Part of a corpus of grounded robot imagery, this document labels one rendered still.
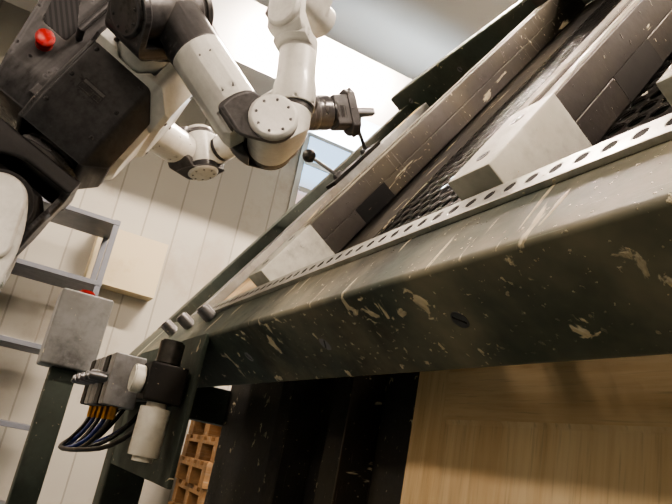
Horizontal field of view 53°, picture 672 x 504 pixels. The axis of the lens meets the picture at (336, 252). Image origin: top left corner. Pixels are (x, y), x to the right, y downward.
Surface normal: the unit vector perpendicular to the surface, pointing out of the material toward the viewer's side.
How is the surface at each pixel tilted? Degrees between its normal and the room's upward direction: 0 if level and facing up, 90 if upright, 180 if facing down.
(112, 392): 90
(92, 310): 90
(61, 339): 90
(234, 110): 90
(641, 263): 148
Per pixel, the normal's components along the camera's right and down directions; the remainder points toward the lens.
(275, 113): 0.14, -0.29
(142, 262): 0.47, -0.19
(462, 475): -0.87, -0.30
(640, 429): -0.87, 0.12
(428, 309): -0.62, 0.62
